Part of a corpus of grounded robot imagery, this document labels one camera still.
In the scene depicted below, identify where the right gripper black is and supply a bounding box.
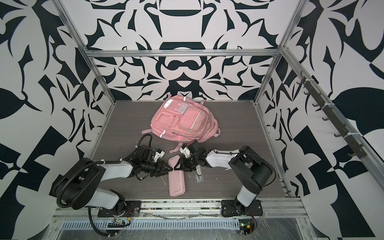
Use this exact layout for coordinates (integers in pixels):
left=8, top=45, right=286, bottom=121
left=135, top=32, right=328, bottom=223
left=172, top=155, right=200, bottom=173

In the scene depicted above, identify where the pink pencil case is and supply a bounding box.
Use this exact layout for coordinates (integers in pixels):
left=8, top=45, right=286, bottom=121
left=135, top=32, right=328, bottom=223
left=168, top=156, right=186, bottom=197

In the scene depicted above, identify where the pink student backpack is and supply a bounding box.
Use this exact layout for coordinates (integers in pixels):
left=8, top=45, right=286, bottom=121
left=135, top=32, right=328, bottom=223
left=142, top=95, right=221, bottom=154

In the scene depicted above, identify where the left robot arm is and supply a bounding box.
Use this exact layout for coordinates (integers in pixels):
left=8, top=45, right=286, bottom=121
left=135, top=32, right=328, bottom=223
left=51, top=142, right=173, bottom=216

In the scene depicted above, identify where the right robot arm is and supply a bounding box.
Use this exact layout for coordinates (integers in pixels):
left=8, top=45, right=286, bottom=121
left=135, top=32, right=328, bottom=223
left=173, top=141, right=277, bottom=218

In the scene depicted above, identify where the clear plastic eraser case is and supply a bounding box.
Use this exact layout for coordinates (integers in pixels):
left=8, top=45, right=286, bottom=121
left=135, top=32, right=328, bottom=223
left=194, top=166, right=204, bottom=183

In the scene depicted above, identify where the left circuit board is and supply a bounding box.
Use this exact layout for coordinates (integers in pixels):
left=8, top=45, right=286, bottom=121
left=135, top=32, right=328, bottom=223
left=107, top=218, right=131, bottom=228

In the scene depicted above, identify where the circuit board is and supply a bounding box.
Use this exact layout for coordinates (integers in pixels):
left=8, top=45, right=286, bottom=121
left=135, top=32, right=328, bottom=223
left=239, top=218, right=257, bottom=236
left=107, top=218, right=131, bottom=228

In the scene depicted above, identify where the right circuit board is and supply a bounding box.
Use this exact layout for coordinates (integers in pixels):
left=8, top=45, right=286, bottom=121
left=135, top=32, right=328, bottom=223
left=239, top=218, right=257, bottom=236

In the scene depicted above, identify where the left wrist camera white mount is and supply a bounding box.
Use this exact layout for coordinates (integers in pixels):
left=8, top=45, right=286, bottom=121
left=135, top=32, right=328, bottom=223
left=153, top=149, right=165, bottom=162

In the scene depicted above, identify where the aluminium frame rail front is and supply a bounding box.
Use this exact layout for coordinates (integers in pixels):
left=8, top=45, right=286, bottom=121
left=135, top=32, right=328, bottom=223
left=52, top=197, right=310, bottom=221

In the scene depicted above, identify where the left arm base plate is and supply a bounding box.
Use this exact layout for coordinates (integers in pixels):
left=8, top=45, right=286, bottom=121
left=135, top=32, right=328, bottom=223
left=98, top=201, right=142, bottom=218

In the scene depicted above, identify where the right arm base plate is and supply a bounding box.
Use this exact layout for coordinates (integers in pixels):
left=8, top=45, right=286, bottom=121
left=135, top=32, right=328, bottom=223
left=221, top=199, right=264, bottom=218

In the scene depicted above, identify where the left base black cable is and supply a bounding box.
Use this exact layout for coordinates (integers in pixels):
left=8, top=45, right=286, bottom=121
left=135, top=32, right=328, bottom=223
left=87, top=206, right=121, bottom=238

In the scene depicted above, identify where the wall hook rail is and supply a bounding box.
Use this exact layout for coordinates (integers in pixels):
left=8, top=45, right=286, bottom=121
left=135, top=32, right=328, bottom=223
left=299, top=77, right=369, bottom=159

